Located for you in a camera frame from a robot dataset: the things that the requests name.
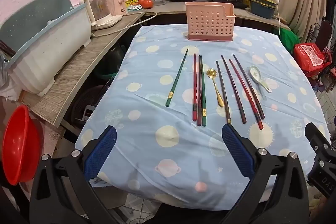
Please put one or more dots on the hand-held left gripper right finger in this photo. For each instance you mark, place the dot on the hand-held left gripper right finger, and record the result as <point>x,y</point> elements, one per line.
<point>236,150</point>

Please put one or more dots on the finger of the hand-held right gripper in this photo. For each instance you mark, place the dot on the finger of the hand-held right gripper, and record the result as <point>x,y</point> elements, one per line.
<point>317,137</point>

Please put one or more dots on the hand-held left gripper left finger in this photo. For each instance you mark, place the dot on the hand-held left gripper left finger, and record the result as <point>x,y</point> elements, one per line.
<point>101,153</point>

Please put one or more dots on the red and black chopstick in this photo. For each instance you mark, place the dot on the red and black chopstick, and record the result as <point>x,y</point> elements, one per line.
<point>245,92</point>

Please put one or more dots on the dark brown chopstick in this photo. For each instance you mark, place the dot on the dark brown chopstick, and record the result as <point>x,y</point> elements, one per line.
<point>199,92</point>

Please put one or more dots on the green chopstick with gold band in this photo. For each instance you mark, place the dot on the green chopstick with gold band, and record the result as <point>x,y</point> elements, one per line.
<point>203,92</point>
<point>177,77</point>

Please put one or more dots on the pink perforated utensil holder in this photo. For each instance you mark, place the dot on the pink perforated utensil holder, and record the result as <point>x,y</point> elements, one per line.
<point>210,22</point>

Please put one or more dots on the gold flower spoon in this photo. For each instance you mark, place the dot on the gold flower spoon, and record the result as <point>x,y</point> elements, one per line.
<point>217,92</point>

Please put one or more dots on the dark maroon chopstick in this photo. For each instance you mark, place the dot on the dark maroon chopstick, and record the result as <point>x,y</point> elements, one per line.
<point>233,88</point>
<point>248,85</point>

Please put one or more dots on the dark chopstick with gold tip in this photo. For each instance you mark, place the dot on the dark chopstick with gold tip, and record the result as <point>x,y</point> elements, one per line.
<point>223,90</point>

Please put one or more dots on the light blue patterned tablecloth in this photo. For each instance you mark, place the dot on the light blue patterned tablecloth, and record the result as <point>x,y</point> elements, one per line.
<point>157,113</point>

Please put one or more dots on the white ceramic soup spoon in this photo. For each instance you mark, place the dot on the white ceramic soup spoon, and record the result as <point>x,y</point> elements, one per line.
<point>256,74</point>

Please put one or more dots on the wood grain side counter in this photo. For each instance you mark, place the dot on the wood grain side counter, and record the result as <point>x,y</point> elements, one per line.
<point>78,77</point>

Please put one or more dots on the red plastic bag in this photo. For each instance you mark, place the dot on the red plastic bag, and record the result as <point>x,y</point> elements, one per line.
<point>311,57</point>

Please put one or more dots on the red plastic basin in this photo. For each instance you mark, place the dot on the red plastic basin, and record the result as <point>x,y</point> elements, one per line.
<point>21,145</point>

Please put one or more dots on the green plastic bag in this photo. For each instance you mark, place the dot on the green plastic bag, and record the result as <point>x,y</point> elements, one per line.
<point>288,40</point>

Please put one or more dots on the black metal chair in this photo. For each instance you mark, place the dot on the black metal chair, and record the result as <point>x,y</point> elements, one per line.
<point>321,35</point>

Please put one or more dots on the white and blue dish rack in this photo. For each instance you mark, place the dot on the white and blue dish rack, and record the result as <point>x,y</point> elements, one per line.
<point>44,48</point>

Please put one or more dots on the stack of blue bowls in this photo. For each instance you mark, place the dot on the stack of blue bowls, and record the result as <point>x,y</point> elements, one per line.
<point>262,7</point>

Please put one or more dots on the white glass electric kettle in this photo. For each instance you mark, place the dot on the white glass electric kettle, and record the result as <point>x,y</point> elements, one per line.
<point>102,10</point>

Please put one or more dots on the black induction cooktop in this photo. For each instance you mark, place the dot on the black induction cooktop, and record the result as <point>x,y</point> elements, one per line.
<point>236,3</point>

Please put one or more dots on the blue snack packet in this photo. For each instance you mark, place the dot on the blue snack packet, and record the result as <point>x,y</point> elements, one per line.
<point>134,7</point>

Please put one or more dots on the red tomato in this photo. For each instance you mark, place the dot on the red tomato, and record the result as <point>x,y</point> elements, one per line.
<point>145,3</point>

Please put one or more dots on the clear plastic food container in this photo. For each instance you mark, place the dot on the clear plastic food container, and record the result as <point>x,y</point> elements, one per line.
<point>158,0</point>

